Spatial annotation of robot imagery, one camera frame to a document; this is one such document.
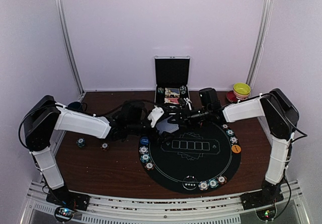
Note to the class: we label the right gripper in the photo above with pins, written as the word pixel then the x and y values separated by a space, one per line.
pixel 186 119

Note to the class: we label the blue chip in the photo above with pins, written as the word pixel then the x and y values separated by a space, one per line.
pixel 233 140
pixel 203 185
pixel 143 150

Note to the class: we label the blue-backed card deck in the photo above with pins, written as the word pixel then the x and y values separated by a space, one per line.
pixel 167 127

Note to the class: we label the orange 100 chip stack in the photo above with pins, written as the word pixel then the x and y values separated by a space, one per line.
pixel 104 146

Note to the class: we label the green 50 chip stack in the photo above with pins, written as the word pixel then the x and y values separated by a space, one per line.
pixel 81 142

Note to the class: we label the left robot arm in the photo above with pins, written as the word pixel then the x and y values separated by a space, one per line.
pixel 48 115

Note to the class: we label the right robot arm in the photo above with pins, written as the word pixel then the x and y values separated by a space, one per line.
pixel 281 117

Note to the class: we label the blue small blind button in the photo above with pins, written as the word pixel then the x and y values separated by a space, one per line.
pixel 144 141

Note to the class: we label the red saucer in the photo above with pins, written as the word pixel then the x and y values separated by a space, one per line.
pixel 231 97

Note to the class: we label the chips in case right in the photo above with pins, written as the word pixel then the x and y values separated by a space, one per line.
pixel 183 90

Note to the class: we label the yellow-green cup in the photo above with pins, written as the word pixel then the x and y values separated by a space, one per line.
pixel 241 90

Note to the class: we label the card box in case lower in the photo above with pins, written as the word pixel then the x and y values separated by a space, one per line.
pixel 172 100

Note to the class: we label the card box in case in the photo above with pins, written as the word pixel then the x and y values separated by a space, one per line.
pixel 172 100
pixel 172 91

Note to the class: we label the orange big blind button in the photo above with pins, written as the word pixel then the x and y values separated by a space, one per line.
pixel 236 148

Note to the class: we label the card box in case upper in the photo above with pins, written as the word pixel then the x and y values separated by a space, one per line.
pixel 172 91

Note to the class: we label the round black poker mat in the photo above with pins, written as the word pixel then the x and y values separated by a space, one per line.
pixel 203 151

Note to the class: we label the aluminium poker case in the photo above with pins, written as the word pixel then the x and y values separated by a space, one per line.
pixel 171 72

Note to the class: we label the dark blue ceramic mug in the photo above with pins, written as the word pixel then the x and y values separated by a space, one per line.
pixel 75 106

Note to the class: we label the clear dealer button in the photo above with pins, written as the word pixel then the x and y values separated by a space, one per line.
pixel 190 183

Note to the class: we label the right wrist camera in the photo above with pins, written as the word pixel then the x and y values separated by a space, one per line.
pixel 186 103

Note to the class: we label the right aluminium frame post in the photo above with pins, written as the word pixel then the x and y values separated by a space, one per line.
pixel 259 46

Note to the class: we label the aluminium frame post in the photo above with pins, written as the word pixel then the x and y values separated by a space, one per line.
pixel 68 46
pixel 259 46

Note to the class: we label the front aluminium rail base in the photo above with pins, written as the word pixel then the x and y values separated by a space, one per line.
pixel 212 209

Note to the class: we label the left aluminium frame post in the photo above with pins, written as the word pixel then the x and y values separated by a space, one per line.
pixel 68 46

